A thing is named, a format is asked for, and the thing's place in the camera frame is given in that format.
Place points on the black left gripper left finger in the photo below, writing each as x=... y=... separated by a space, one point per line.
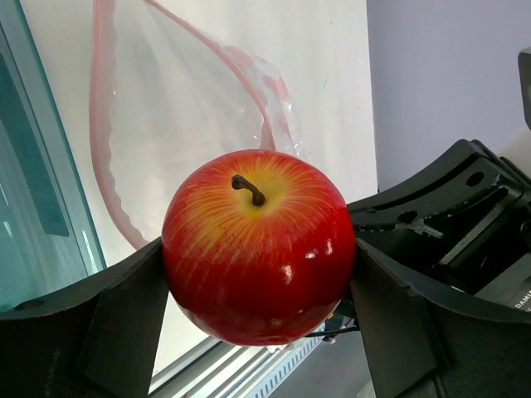
x=95 y=338

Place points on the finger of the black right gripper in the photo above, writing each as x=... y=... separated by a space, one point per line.
x=394 y=221

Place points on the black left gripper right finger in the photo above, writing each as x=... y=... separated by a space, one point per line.
x=425 y=339

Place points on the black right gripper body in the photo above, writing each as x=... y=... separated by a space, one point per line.
x=481 y=228

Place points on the red yellow fake apple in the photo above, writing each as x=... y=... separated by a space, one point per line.
x=258 y=247

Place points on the clear pink zip top bag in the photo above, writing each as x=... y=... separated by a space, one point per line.
x=165 y=98

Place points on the blue transparent plastic tray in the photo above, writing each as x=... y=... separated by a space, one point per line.
x=48 y=237

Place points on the aluminium mounting rail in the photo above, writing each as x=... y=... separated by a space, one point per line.
x=217 y=369

